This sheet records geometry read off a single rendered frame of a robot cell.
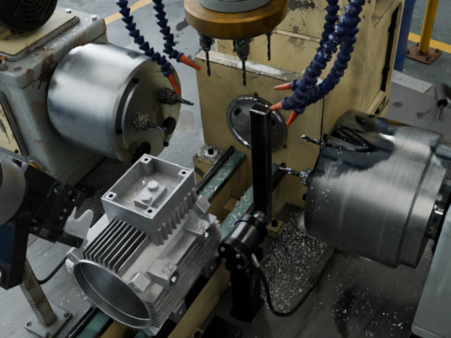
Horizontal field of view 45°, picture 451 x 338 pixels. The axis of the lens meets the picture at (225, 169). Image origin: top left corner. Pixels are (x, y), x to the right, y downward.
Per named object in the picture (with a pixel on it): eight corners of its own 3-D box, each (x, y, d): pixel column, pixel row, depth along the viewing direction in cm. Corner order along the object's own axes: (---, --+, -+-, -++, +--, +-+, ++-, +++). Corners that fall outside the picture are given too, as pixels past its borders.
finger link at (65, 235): (91, 242, 81) (56, 229, 73) (86, 252, 80) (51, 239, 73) (68, 231, 83) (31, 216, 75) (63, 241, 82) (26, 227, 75)
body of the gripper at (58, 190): (90, 196, 78) (39, 168, 68) (63, 250, 77) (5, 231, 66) (52, 179, 81) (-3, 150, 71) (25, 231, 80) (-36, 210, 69)
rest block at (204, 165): (209, 175, 138) (205, 139, 130) (232, 183, 135) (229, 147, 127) (196, 189, 135) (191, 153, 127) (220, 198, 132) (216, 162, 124)
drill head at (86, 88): (90, 95, 148) (66, 10, 132) (201, 131, 133) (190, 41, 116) (23, 147, 133) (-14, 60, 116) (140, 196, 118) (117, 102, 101)
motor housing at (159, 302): (145, 231, 110) (127, 161, 97) (226, 264, 102) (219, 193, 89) (80, 306, 97) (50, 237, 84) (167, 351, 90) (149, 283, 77)
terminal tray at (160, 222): (149, 182, 98) (143, 152, 93) (199, 201, 93) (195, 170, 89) (108, 227, 90) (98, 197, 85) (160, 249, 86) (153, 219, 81)
